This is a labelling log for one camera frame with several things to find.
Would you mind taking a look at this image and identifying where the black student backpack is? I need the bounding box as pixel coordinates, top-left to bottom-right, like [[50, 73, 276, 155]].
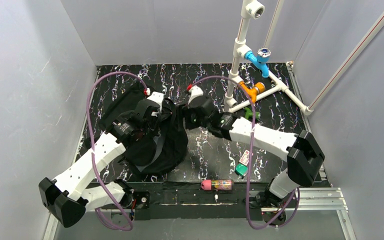
[[98, 82, 189, 175]]

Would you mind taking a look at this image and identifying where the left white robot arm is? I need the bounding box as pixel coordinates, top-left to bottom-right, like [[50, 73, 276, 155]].
[[38, 97, 176, 228]]

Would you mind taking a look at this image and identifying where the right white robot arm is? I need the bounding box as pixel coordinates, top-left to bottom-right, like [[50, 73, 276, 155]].
[[180, 96, 326, 206]]

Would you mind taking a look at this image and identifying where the green white pipe fitting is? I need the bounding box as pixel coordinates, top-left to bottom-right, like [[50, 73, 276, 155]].
[[244, 107, 261, 121]]

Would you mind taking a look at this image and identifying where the pink pencil case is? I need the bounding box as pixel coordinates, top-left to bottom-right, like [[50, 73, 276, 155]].
[[200, 179, 234, 191]]

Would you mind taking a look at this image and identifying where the teal eraser block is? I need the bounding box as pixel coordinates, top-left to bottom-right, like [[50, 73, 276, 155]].
[[235, 163, 248, 178]]

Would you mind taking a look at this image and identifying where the orange plastic pipe fitting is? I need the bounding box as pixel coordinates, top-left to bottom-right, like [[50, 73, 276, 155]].
[[238, 81, 266, 105]]

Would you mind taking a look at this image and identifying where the blue plastic faucet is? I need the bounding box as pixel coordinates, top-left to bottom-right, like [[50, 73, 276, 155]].
[[244, 47, 271, 78]]

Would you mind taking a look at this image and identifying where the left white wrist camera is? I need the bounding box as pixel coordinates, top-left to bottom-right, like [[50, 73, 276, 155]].
[[144, 88, 164, 109]]

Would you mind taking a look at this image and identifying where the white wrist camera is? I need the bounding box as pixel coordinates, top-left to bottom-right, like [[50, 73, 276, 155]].
[[144, 88, 164, 109], [186, 84, 204, 106]]

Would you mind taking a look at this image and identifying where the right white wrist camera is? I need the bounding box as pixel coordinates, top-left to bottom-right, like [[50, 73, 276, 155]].
[[186, 84, 204, 106]]

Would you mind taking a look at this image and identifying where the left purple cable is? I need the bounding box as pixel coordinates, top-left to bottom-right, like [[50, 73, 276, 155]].
[[85, 71, 150, 232]]

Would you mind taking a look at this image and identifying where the purple cable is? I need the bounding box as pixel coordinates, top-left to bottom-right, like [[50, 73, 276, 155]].
[[190, 75, 302, 231], [85, 71, 150, 232]]

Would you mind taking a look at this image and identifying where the white PVC pipe frame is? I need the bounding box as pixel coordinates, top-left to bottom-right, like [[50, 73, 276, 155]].
[[223, 0, 313, 116]]

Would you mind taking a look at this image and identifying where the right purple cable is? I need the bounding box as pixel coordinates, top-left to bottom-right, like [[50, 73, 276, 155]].
[[190, 75, 302, 231]]

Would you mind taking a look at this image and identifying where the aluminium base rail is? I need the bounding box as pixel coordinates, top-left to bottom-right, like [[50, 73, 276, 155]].
[[44, 182, 356, 240]]

